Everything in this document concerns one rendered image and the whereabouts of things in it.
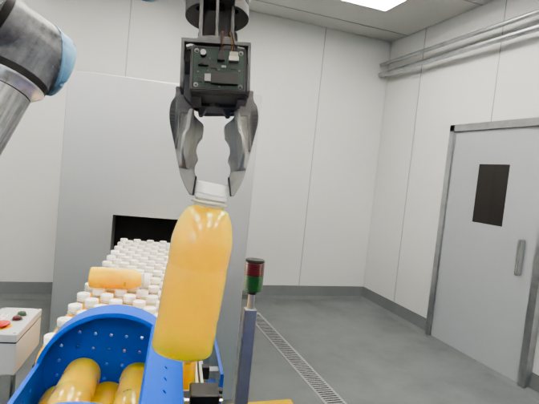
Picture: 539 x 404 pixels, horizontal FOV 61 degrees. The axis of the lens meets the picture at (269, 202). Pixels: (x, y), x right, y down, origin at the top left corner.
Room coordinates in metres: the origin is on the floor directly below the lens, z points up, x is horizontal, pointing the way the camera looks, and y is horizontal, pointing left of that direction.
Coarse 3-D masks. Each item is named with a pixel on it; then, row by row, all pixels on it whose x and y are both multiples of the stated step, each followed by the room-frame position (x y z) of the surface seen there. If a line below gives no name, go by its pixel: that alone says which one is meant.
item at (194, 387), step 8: (192, 384) 1.09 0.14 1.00; (200, 384) 1.10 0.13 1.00; (208, 384) 1.10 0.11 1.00; (216, 384) 1.11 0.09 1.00; (192, 392) 1.05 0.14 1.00; (200, 392) 1.06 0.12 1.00; (208, 392) 1.06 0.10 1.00; (216, 392) 1.07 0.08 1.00; (184, 400) 1.05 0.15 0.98; (192, 400) 1.04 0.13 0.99; (200, 400) 1.04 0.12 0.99; (208, 400) 1.05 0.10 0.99; (216, 400) 1.05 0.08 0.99
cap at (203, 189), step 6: (198, 180) 0.51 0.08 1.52; (198, 186) 0.50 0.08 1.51; (204, 186) 0.50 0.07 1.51; (210, 186) 0.50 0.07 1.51; (216, 186) 0.50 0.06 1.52; (222, 186) 0.50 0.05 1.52; (228, 186) 0.51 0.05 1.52; (198, 192) 0.50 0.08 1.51; (204, 192) 0.50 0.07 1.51; (210, 192) 0.50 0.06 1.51; (216, 192) 0.50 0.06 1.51; (222, 192) 0.50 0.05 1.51; (228, 192) 0.51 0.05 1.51; (210, 198) 0.50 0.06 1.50; (216, 198) 0.50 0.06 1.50; (222, 198) 0.51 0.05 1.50
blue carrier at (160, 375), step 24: (96, 312) 0.89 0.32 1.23; (120, 312) 0.89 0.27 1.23; (144, 312) 0.93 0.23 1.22; (72, 336) 0.91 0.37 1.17; (96, 336) 0.92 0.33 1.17; (120, 336) 0.93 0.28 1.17; (144, 336) 0.94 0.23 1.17; (48, 360) 0.90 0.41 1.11; (72, 360) 0.91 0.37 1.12; (96, 360) 0.92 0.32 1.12; (120, 360) 0.93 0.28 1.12; (144, 360) 0.94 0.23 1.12; (168, 360) 0.80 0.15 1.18; (24, 384) 0.77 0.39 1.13; (48, 384) 0.90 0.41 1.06; (144, 384) 0.65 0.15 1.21; (168, 384) 0.72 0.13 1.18
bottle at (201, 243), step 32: (192, 224) 0.49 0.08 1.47; (224, 224) 0.50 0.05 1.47; (192, 256) 0.48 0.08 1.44; (224, 256) 0.50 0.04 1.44; (192, 288) 0.48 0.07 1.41; (224, 288) 0.51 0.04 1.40; (160, 320) 0.49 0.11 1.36; (192, 320) 0.48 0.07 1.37; (160, 352) 0.48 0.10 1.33; (192, 352) 0.48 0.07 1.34
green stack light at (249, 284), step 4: (244, 276) 1.43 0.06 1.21; (248, 276) 1.42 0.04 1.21; (244, 280) 1.43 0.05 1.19; (248, 280) 1.42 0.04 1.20; (252, 280) 1.41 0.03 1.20; (256, 280) 1.41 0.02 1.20; (260, 280) 1.42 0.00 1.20; (244, 284) 1.43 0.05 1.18; (248, 284) 1.42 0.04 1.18; (252, 284) 1.41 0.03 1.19; (256, 284) 1.41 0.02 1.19; (260, 284) 1.42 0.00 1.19; (244, 288) 1.42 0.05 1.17; (248, 288) 1.41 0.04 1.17; (252, 288) 1.41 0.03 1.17; (256, 288) 1.41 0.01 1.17; (260, 288) 1.42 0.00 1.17; (252, 292) 1.41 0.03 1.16; (256, 292) 1.41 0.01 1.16
